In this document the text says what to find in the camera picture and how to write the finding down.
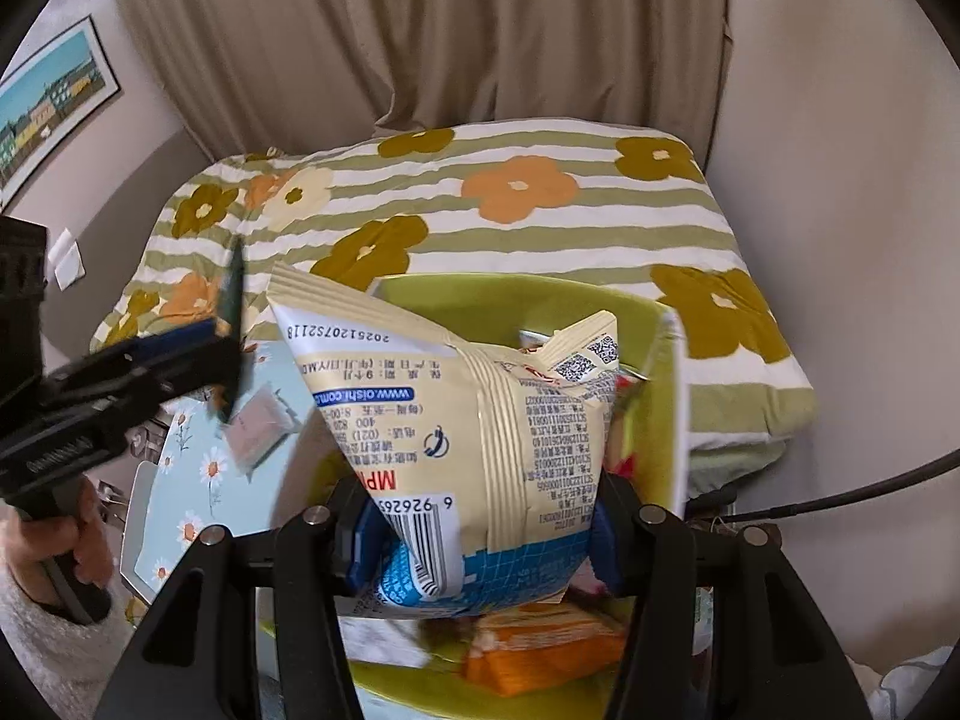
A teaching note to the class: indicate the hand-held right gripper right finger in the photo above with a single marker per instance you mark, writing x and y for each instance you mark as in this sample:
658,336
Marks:
604,547

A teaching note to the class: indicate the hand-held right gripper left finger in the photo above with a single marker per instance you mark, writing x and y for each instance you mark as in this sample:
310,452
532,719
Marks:
360,547

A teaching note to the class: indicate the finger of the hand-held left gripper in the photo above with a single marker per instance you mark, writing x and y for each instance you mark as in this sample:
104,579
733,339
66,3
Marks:
180,341
195,394

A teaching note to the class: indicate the cream and blue snack packet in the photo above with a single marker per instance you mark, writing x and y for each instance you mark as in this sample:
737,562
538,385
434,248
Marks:
480,420

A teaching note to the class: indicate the yellow-green cardboard box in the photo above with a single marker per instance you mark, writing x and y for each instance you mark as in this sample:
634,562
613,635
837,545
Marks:
480,307

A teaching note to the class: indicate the person's left forearm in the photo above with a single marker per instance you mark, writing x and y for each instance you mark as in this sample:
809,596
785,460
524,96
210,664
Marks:
45,652

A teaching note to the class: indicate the person's left hand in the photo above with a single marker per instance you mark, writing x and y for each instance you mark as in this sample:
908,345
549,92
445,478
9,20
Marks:
91,547

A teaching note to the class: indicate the small pinkish packet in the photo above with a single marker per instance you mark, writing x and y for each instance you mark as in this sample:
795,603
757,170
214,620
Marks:
255,424

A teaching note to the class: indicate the orange snack packet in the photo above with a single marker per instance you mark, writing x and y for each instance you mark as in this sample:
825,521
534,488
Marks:
540,652

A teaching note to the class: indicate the pale green bedsheet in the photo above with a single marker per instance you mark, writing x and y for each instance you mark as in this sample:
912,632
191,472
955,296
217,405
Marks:
735,465

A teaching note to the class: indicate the green striped floral blanket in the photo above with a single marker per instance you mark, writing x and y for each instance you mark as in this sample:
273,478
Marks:
525,240

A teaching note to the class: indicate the white cloth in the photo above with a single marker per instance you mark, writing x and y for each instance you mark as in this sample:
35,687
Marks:
922,679

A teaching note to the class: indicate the beige curtain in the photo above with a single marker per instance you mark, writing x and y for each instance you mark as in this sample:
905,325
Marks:
450,30

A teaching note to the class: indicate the white wall socket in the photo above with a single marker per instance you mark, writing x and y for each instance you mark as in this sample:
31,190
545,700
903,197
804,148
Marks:
69,262

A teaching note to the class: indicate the framed wall poster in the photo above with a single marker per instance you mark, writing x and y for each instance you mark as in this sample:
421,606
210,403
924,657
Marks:
52,105

